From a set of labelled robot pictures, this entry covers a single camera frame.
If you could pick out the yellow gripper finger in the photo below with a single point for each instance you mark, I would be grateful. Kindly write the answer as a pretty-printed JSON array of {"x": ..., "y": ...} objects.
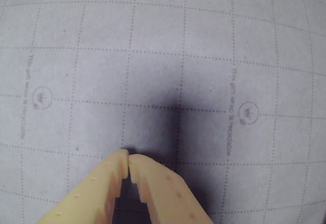
[
  {"x": 84, "y": 198},
  {"x": 165, "y": 196}
]

